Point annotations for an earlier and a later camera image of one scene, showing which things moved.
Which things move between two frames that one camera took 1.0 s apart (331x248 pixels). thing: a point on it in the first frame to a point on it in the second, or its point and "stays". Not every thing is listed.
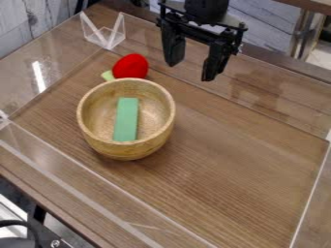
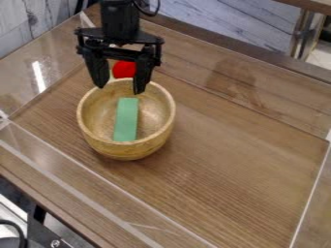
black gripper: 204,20 to 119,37
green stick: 126,120 stays
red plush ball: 131,66 stays
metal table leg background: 308,32 stays
